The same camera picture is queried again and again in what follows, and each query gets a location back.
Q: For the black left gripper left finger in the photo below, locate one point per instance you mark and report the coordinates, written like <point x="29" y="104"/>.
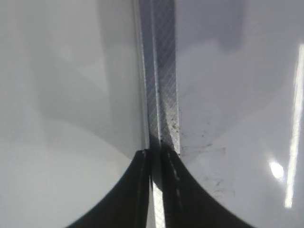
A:
<point x="126" y="204"/>

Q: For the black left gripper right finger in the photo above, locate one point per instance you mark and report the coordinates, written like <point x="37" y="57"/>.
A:
<point x="190" y="199"/>

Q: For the white board with grey frame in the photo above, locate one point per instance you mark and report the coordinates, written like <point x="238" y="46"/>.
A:
<point x="223" y="92"/>

